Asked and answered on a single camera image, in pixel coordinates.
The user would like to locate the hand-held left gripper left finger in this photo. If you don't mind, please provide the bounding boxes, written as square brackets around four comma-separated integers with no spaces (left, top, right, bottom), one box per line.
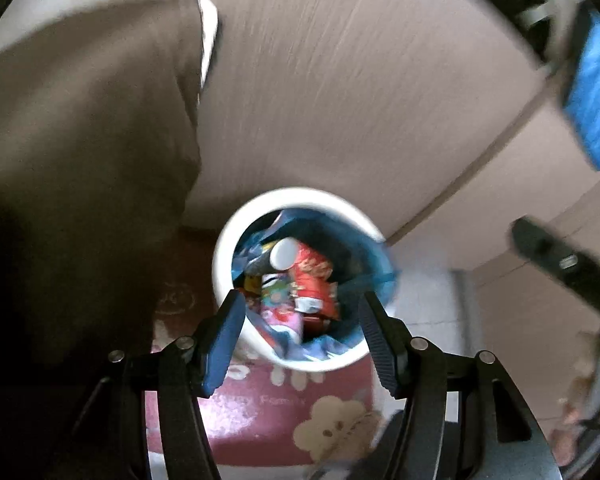
[70,289,247,480]

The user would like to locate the white trash bin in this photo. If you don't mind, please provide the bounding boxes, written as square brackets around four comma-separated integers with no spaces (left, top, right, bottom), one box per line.
[211,187,399,374]

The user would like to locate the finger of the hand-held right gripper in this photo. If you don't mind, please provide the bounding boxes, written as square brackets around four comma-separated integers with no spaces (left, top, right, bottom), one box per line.
[450,0,600,172]
[511,216,600,322]

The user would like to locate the blue bin liner bag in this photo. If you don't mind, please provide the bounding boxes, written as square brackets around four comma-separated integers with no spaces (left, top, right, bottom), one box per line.
[230,207,402,362]

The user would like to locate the colourful crumpled wrapper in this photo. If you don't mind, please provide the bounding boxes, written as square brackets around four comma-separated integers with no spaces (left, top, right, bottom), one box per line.
[242,272,296,311]

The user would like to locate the pink flower floor mat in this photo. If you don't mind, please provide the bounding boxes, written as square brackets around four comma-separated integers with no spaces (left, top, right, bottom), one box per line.
[145,280,382,469]

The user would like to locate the person's right hand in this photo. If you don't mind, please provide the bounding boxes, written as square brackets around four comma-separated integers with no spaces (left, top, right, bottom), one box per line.
[552,394,587,467]

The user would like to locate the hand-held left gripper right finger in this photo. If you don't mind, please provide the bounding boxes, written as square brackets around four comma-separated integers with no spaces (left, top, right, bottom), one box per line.
[357,291,564,480]

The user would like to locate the pink yellow snack packet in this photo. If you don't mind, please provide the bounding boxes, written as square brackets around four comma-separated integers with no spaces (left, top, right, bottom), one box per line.
[260,305,306,346]

